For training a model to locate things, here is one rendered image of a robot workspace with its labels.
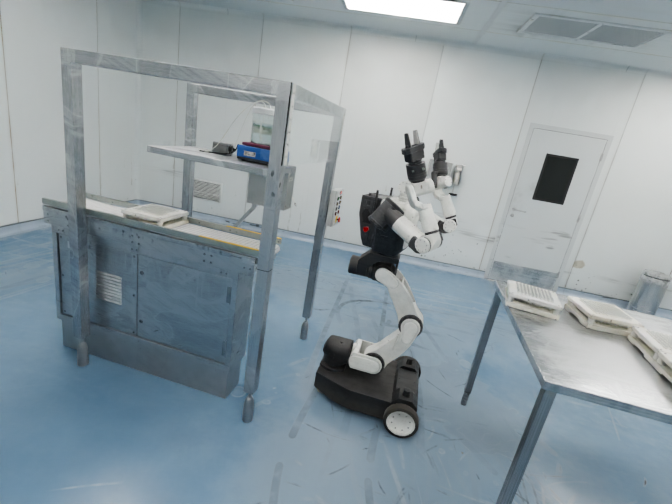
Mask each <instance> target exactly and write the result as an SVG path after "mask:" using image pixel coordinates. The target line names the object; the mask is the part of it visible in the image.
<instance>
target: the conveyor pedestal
mask: <svg viewBox="0 0 672 504"><path fill-rule="evenodd" d="M51 227H52V242H53V258H54V275H55V292H56V308H57V318H58V319H61V320H62V332H63V345H64V346H67V347H70V348H73V349H76V350H77V346H78V344H79V343H80V339H79V338H76V337H74V333H73V312H72V290H71V269H70V244H69V229H67V228H64V231H65V234H62V233H58V230H57V226H54V225H51ZM87 250H88V281H89V313H90V335H89V336H87V337H85V338H84V340H85V342H86V343H87V346H88V354H91V355H94V356H97V357H100V358H103V359H106V360H109V361H112V362H115V363H118V364H121V365H124V366H127V367H130V368H133V369H136V370H139V371H142V372H145V373H148V374H151V375H154V376H157V377H160V378H163V379H166V380H170V381H173V382H176V383H179V384H182V385H185V386H188V387H191V388H194V389H197V390H200V391H203V392H206V393H209V394H212V395H215V396H218V397H221V398H224V399H226V397H227V396H228V395H229V394H230V393H231V391H232V390H233V389H234V388H235V387H236V386H237V384H238V383H239V374H240V365H241V359H242V358H243V357H244V356H245V353H246V343H247V334H248V325H249V316H250V307H251V298H252V288H253V279H254V273H253V274H252V275H250V276H248V275H244V274H240V273H237V272H233V271H229V270H228V277H225V276H221V275H220V269H219V268H217V267H214V266H210V265H206V264H202V263H198V262H194V261H191V260H187V259H183V258H179V257H175V256H171V255H167V254H164V253H160V252H156V251H152V250H148V249H144V248H141V247H138V253H134V252H131V245H127V244H125V243H121V242H117V241H114V240H110V239H106V238H102V237H98V236H94V235H91V234H87Z"/></svg>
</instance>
